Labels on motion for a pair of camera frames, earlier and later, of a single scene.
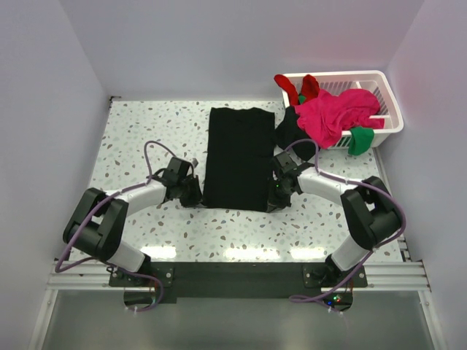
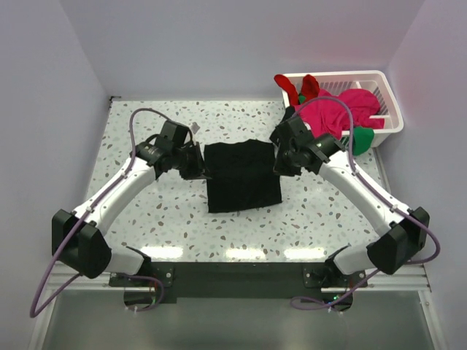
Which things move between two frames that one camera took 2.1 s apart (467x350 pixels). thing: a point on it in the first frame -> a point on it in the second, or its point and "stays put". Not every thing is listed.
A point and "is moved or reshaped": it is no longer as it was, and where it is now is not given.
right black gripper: (273, 203) -> (280, 168)
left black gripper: (197, 197) -> (198, 171)
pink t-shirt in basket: (328, 117) stays put
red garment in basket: (309, 84) stays put
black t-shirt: (238, 159) is moved or reshaped
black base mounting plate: (214, 281) stays put
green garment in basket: (361, 141) stays put
